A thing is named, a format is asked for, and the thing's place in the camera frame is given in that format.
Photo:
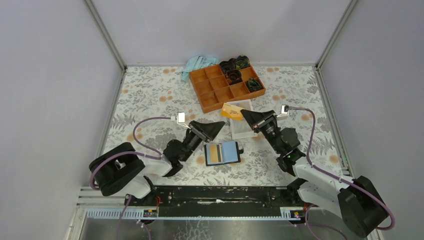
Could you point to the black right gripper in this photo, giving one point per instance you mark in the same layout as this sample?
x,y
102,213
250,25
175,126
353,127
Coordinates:
x,y
256,119

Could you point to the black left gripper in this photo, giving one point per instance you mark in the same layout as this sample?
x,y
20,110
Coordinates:
x,y
207,131

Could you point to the gold VIP card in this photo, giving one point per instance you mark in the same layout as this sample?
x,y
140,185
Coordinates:
x,y
215,153

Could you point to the black leather card holder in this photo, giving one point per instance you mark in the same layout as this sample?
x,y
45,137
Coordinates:
x,y
231,153

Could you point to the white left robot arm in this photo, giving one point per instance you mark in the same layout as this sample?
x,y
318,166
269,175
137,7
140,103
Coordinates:
x,y
124,170

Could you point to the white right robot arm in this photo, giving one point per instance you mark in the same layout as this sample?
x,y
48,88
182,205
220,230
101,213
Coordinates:
x,y
354,200

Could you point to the dark rolled sock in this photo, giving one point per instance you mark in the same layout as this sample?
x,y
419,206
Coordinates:
x,y
242,62
228,65
253,85
233,76

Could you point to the floral patterned table mat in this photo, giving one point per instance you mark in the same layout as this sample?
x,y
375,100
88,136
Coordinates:
x,y
150,95

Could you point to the orange compartment tray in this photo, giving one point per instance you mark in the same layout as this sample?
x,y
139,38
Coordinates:
x,y
212,89

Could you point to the light blue cloth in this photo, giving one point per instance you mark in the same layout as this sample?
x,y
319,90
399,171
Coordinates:
x,y
196,63

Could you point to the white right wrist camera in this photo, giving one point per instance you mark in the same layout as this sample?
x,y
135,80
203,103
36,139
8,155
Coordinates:
x,y
284,113

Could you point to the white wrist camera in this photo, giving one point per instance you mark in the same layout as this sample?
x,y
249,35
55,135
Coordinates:
x,y
284,113
180,119

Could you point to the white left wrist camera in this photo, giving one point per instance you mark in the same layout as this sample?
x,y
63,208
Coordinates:
x,y
180,119

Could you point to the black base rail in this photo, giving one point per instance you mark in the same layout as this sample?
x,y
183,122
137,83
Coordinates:
x,y
220,201

